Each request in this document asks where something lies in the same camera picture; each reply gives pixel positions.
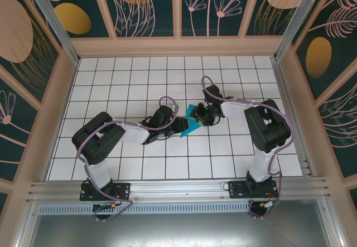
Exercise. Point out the blue cloth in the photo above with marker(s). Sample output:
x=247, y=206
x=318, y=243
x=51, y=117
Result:
x=188, y=132

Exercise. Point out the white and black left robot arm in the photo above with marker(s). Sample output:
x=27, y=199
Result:
x=136, y=132

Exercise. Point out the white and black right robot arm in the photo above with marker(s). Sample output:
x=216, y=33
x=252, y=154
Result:
x=234, y=109

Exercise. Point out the grey metal sheet panel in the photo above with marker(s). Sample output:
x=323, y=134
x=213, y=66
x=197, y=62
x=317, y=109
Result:
x=178, y=230

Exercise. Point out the small circuit board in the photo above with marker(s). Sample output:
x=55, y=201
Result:
x=269, y=203
x=107, y=205

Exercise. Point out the aluminium mounting rail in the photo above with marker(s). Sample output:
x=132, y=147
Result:
x=178, y=188

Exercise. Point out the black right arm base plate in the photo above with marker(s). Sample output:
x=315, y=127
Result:
x=235, y=189

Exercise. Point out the aluminium side rail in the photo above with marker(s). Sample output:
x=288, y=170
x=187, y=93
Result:
x=293, y=118

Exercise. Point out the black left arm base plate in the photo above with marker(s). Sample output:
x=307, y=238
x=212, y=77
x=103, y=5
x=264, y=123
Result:
x=122, y=191

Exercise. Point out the aluminium frame post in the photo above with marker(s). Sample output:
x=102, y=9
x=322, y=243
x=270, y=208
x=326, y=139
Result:
x=295, y=21
x=55, y=26

